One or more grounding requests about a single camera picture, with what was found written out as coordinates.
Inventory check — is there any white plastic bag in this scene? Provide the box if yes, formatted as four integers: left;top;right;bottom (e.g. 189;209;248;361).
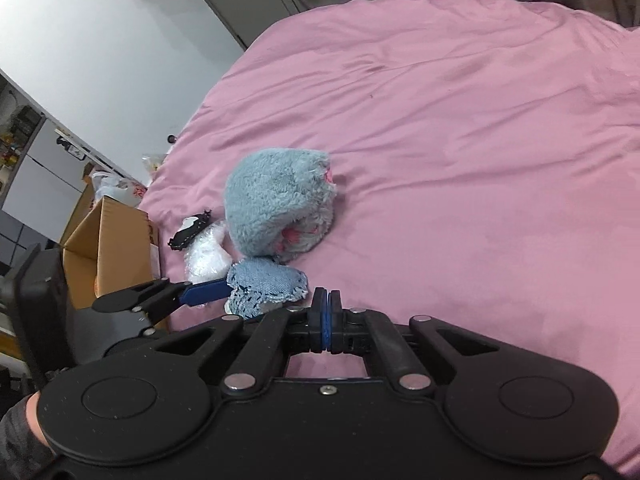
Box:
91;171;146;208

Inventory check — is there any person's left hand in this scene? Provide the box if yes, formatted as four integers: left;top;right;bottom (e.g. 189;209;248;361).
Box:
0;392;54;480

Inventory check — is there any fluffy blue plush toy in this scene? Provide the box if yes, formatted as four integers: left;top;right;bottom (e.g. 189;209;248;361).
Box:
224;148;337;262

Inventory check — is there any brown cardboard box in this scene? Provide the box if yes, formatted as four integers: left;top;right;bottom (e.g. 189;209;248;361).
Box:
62;197;160;310

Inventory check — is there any pink bed sheet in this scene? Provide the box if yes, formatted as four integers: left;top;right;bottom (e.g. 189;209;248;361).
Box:
142;0;639;479

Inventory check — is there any white cabinet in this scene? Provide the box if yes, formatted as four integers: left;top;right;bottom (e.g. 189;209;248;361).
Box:
1;78;126;243

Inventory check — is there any small plastic bag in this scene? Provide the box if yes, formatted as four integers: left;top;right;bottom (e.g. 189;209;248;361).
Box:
142;154;166;180

